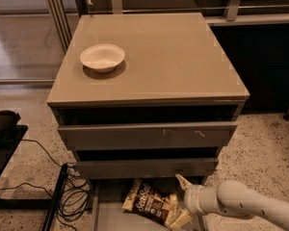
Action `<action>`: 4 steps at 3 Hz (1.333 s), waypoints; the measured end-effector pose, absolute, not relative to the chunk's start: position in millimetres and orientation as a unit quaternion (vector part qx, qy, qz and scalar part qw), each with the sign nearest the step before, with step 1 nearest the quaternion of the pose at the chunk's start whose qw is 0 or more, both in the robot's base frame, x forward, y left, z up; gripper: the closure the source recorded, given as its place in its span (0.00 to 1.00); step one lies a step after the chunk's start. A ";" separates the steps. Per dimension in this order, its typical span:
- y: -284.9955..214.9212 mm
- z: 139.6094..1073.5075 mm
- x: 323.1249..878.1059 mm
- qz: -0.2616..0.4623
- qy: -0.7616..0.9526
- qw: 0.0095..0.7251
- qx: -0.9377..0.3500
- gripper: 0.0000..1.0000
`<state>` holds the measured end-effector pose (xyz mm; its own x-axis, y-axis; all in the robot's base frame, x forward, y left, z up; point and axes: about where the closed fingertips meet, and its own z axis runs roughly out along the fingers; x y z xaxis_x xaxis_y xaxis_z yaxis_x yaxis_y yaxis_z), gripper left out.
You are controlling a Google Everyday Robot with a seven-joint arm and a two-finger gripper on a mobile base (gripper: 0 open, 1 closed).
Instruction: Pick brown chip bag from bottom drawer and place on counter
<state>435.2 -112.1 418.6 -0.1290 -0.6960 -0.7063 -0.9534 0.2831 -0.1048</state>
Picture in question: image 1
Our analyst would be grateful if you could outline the grey middle drawer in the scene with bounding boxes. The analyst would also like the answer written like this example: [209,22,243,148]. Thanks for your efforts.
[76,158,218,179]

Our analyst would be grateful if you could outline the grey top drawer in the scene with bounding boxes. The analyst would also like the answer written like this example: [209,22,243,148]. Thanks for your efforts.
[58,121,237,151]

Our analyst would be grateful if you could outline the black side table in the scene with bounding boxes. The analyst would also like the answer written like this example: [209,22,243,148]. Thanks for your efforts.
[0,125,67,231]

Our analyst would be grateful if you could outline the white paper bowl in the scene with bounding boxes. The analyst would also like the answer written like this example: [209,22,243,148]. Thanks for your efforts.
[80,44,125,73]

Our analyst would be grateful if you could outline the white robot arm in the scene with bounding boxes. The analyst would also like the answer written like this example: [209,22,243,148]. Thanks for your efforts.
[170,174,289,231]

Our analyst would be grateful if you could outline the dark bag on table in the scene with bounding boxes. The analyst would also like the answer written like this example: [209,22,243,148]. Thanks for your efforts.
[0,111,20,140]

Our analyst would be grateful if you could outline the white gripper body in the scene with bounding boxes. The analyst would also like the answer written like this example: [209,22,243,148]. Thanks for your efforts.
[184,185,221,216]

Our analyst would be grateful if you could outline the grey drawer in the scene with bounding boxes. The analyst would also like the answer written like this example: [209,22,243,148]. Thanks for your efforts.
[58,121,237,151]
[76,158,218,179]
[90,176,209,231]

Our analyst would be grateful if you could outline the grey bottom drawer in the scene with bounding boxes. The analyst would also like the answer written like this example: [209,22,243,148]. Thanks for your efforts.
[90,176,209,231]

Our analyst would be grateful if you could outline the metal railing frame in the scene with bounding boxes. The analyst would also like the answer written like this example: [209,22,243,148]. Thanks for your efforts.
[46,0,289,48]

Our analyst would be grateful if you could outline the grey drawer cabinet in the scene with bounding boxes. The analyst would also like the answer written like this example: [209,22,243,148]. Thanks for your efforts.
[46,13,250,191]

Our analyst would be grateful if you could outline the brown chip bag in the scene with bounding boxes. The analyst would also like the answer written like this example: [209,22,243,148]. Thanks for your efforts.
[122,179,178,227]

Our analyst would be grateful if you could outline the black coiled cable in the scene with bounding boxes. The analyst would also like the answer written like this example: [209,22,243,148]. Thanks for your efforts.
[0,139,93,231]

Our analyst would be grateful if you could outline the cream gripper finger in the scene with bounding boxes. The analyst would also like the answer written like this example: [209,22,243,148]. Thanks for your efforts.
[175,174,192,191]
[169,208,193,230]

